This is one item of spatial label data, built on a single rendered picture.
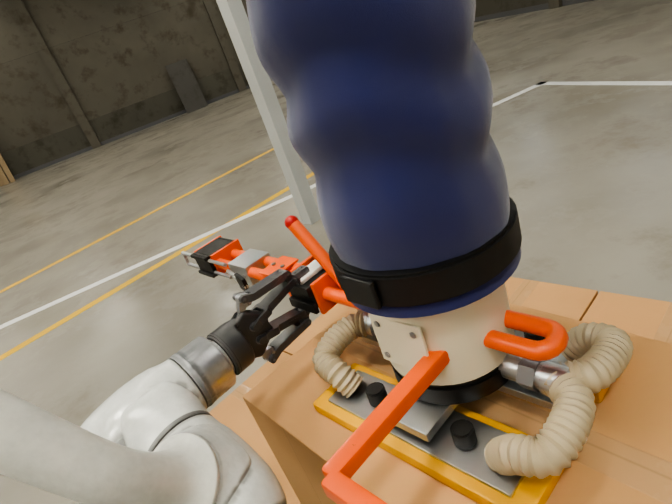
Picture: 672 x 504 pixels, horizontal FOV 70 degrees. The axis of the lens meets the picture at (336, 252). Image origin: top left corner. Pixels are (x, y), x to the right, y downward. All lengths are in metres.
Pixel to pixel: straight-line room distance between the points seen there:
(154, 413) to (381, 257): 0.34
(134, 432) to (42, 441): 0.18
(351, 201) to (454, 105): 0.13
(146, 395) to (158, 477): 0.17
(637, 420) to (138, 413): 0.59
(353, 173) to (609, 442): 0.42
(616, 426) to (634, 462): 0.05
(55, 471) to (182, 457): 0.12
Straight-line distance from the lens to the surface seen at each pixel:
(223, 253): 1.06
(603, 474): 0.63
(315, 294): 0.76
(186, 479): 0.55
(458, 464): 0.62
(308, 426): 0.75
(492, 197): 0.51
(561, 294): 1.55
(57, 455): 0.50
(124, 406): 0.68
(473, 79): 0.49
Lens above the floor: 1.45
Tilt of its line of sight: 25 degrees down
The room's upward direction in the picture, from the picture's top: 20 degrees counter-clockwise
